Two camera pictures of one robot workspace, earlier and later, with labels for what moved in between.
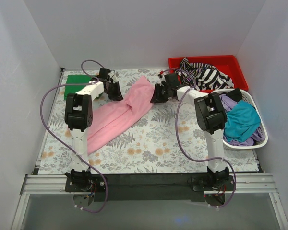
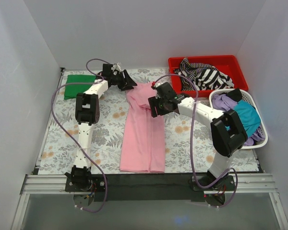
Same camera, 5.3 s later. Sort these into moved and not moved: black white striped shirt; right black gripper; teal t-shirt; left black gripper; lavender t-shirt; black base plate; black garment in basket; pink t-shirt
Moved: right black gripper; pink t-shirt; left black gripper
Not moved: black garment in basket; black white striped shirt; lavender t-shirt; teal t-shirt; black base plate
